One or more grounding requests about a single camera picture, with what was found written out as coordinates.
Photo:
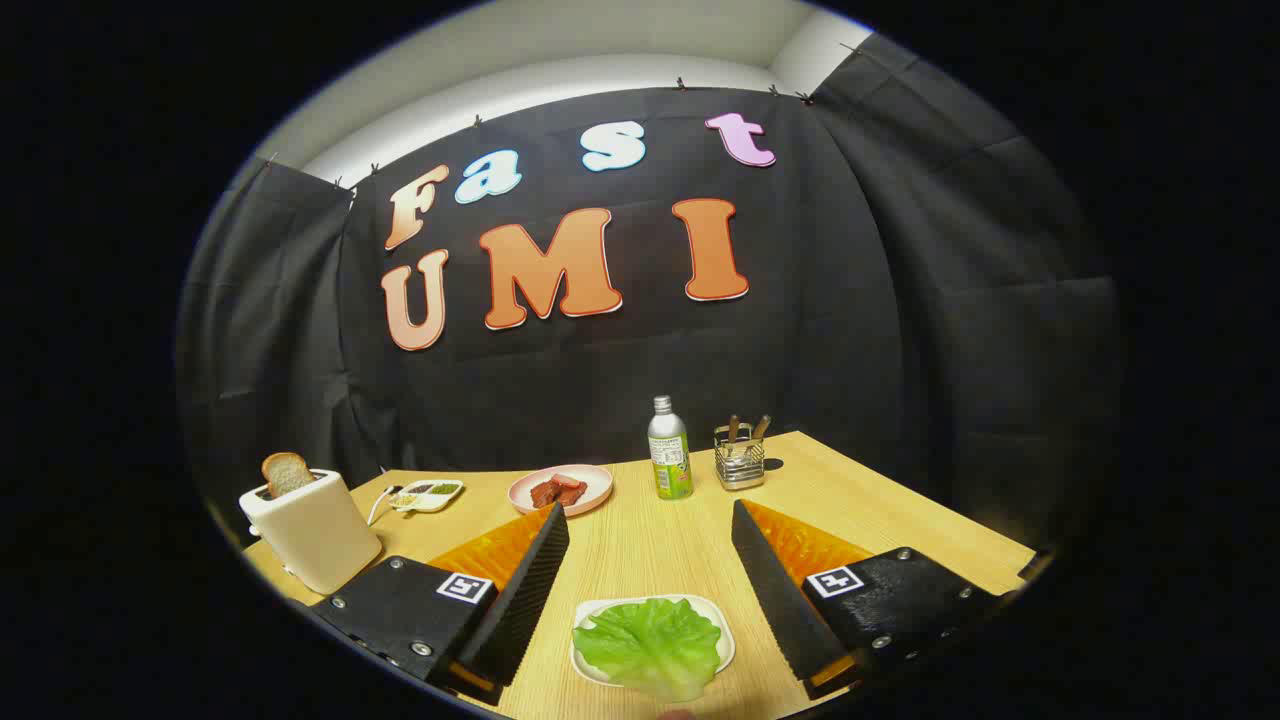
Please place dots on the silver bottle with green label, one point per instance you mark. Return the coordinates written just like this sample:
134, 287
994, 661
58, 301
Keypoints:
669, 450

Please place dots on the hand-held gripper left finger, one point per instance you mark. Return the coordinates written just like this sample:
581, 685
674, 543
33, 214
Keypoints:
520, 600

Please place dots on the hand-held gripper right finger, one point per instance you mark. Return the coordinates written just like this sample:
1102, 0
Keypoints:
785, 600

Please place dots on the green lettuce leaf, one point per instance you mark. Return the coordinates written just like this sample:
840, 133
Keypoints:
650, 645

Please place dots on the white square plate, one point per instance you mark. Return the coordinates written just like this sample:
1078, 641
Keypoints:
585, 668

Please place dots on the toasted bread slice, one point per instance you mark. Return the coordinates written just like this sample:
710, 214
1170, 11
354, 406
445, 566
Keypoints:
288, 473

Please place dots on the red meat slices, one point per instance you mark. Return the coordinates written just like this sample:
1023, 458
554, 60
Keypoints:
558, 492

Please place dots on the white divided condiment dish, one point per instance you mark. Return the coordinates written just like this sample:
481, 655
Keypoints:
430, 495

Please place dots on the white toaster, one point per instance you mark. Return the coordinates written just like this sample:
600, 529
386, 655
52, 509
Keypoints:
310, 535

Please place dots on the black backdrop cloth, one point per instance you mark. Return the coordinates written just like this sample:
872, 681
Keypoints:
800, 350

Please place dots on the pink plate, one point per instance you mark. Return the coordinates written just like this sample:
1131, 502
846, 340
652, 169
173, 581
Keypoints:
596, 481

